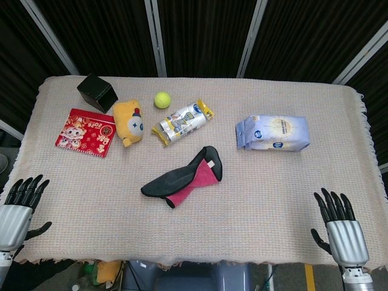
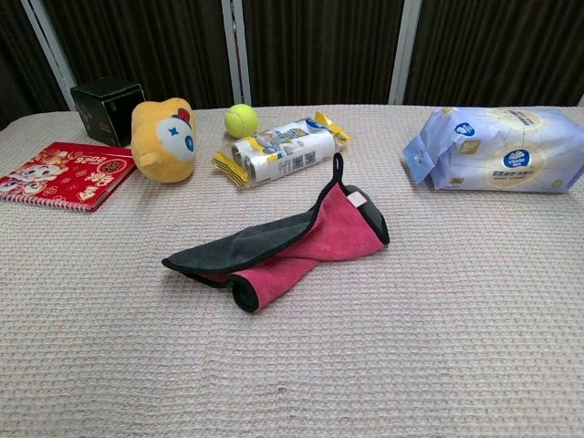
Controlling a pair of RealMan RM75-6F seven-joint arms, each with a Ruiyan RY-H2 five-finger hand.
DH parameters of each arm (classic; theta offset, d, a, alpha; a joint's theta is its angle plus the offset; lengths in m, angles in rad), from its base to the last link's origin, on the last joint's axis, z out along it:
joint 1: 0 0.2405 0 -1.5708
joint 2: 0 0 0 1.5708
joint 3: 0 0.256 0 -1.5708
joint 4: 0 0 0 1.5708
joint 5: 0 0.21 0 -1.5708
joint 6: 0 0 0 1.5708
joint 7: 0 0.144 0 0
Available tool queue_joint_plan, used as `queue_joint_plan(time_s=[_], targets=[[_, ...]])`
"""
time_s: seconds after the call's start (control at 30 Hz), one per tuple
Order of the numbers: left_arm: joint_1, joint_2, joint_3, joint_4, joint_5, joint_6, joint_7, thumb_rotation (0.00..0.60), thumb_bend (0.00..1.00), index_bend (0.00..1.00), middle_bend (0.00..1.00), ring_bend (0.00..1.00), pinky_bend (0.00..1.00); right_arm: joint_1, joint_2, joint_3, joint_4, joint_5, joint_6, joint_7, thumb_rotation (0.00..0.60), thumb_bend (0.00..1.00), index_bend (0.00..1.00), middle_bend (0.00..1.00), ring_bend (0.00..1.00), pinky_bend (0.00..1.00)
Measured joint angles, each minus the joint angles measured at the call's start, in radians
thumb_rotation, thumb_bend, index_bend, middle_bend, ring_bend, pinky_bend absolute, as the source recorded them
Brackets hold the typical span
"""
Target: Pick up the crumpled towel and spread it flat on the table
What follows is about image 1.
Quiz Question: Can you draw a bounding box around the pale blue tissue pack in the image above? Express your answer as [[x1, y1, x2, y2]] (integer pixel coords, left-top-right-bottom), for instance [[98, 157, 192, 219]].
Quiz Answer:
[[235, 114, 311, 153]]

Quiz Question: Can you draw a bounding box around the black cube box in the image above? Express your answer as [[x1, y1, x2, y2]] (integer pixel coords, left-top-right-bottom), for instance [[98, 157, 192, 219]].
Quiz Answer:
[[76, 73, 119, 115]]

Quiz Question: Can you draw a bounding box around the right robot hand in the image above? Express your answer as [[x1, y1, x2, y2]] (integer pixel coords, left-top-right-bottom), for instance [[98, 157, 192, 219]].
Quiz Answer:
[[310, 187, 370, 269]]

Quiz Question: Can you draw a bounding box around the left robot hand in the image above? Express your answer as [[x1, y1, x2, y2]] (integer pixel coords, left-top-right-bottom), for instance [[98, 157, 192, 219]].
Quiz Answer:
[[0, 174, 53, 252]]

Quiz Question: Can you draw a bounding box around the red spiral notebook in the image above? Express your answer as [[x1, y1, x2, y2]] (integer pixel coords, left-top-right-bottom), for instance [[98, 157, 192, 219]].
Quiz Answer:
[[55, 108, 117, 159]]

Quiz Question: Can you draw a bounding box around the green bottle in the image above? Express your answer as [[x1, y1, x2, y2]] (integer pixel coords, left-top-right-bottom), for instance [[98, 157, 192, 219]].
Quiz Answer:
[[80, 261, 101, 286]]

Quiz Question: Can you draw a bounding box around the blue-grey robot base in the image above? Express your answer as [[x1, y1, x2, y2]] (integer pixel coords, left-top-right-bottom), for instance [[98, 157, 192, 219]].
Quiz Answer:
[[154, 262, 252, 291]]

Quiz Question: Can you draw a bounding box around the beige woven tablecloth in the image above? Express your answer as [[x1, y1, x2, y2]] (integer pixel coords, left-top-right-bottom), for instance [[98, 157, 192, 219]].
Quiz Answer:
[[0, 75, 388, 273]]

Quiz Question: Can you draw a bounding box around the yellow plush toy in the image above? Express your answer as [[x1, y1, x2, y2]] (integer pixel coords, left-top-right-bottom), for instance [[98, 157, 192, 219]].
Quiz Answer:
[[112, 98, 147, 149]]

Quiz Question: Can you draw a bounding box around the yellow tennis ball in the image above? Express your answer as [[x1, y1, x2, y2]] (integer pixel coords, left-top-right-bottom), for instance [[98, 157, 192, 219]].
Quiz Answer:
[[153, 92, 172, 109]]

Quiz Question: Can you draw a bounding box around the yellow plush under table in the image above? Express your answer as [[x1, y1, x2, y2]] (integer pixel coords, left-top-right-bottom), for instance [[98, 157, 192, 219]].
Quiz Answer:
[[96, 259, 122, 287]]

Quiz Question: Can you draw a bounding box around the red and grey towel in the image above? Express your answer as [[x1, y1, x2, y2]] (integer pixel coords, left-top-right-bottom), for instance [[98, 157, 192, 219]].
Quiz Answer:
[[140, 145, 224, 210]]

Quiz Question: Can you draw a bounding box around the metal table leg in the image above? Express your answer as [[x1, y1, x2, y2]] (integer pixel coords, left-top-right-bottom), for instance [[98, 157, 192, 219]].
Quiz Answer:
[[266, 263, 275, 291]]

